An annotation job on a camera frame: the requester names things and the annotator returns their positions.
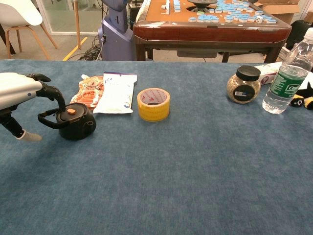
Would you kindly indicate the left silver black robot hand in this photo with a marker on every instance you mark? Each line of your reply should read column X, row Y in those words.
column 14, row 88

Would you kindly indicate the black teapot with orange knob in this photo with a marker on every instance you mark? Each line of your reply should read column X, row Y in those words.
column 78, row 127

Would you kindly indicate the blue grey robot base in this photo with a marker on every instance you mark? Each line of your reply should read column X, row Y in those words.
column 115, row 36

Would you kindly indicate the orange spouted food pouch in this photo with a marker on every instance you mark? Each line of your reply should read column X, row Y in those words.
column 86, row 96

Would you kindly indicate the white chair with wooden legs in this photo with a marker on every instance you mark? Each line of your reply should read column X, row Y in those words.
column 17, row 12

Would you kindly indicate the wooden pole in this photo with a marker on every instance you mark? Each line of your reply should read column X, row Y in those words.
column 77, row 24

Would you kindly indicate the white plastic snack bag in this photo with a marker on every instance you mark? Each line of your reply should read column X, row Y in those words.
column 115, row 95

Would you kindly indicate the yellow packing tape roll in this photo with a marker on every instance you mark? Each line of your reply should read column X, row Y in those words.
column 154, row 112

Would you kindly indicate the blue table cloth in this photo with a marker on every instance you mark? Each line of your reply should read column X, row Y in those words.
column 171, row 171

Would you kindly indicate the blue mahjong tile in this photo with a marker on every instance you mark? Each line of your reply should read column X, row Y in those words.
column 192, row 19
column 229, row 19

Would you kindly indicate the brown mahjong table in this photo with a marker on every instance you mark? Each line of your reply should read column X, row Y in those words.
column 207, row 33

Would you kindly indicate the glass jar with black lid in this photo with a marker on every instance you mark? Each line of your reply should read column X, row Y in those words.
column 242, row 85

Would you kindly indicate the floral tissue box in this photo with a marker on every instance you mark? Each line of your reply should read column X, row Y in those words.
column 266, row 73

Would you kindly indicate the white dotted mahjong tile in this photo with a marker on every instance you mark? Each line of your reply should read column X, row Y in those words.
column 260, row 19

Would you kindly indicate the clear water bottle green label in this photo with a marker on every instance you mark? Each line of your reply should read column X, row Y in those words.
column 283, row 85

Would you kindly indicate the cardboard box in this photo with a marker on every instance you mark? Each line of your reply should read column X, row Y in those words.
column 281, row 9

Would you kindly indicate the black yellow plush toy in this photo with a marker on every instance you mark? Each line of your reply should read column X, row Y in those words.
column 299, row 100

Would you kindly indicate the black bin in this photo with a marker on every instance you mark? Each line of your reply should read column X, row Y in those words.
column 297, row 31

